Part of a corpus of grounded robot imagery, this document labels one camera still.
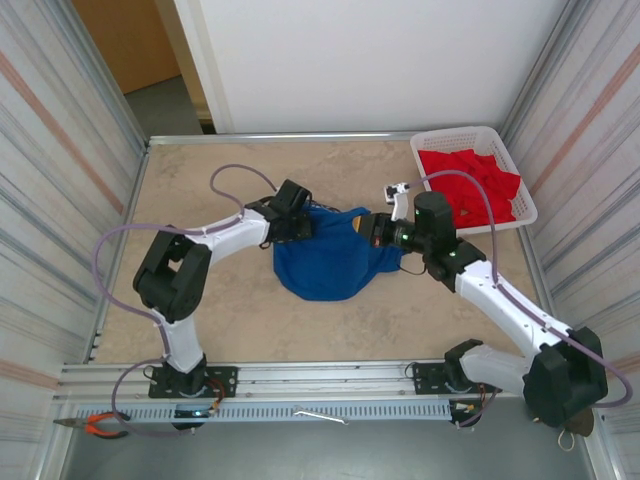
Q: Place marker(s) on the wide aluminium extrusion rail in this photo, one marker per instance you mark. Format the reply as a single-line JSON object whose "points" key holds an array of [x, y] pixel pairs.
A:
{"points": [[325, 372]]}

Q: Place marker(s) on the thin aluminium table edge rail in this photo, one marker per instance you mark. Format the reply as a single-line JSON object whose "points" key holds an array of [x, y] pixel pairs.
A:
{"points": [[275, 136]]}

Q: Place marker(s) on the metal hex key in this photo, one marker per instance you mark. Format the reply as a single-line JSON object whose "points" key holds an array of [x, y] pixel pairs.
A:
{"points": [[320, 416]]}

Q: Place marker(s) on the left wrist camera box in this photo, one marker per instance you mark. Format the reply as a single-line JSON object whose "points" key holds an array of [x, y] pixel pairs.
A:
{"points": [[292, 195]]}

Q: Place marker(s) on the wooden door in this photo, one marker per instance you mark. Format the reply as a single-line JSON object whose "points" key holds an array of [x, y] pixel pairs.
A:
{"points": [[130, 45]]}

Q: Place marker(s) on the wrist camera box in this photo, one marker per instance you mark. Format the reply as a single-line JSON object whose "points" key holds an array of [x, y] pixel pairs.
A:
{"points": [[397, 191], [292, 195]]}

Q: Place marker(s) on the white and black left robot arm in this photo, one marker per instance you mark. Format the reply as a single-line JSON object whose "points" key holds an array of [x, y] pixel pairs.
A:
{"points": [[235, 230]]}

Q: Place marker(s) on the white plastic basket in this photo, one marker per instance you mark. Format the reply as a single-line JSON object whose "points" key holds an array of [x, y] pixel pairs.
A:
{"points": [[525, 200]]}

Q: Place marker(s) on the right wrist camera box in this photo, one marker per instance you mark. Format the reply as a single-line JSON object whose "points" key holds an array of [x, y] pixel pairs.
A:
{"points": [[397, 191]]}

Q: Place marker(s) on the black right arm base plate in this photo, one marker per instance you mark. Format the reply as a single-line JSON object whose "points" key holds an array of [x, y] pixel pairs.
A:
{"points": [[425, 377]]}

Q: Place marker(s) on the small controller board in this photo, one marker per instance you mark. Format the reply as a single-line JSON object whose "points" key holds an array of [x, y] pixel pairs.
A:
{"points": [[462, 407], [192, 413]]}

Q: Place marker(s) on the blue t-shirt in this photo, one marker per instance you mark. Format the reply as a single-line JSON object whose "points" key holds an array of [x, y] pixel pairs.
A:
{"points": [[320, 260]]}

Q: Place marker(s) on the red cloth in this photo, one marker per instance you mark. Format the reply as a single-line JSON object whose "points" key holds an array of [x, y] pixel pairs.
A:
{"points": [[480, 175]]}

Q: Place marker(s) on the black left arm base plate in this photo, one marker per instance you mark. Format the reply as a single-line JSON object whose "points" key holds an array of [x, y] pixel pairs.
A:
{"points": [[225, 377]]}

